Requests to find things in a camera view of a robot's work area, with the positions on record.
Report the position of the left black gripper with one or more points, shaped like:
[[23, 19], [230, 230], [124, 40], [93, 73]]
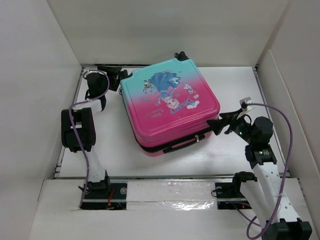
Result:
[[112, 73]]

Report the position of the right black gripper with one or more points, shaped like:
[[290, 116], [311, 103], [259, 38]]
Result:
[[217, 125]]

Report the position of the pink and teal suitcase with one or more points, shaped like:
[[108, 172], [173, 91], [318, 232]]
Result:
[[168, 105]]

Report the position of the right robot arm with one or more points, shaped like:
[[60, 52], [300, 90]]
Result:
[[262, 189]]

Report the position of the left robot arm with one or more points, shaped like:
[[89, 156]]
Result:
[[78, 133]]

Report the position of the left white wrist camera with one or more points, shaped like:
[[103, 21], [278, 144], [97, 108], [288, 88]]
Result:
[[90, 71]]

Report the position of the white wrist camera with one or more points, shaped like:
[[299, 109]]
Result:
[[90, 71], [246, 106]]

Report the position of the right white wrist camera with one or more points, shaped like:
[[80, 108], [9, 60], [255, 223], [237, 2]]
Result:
[[246, 106]]

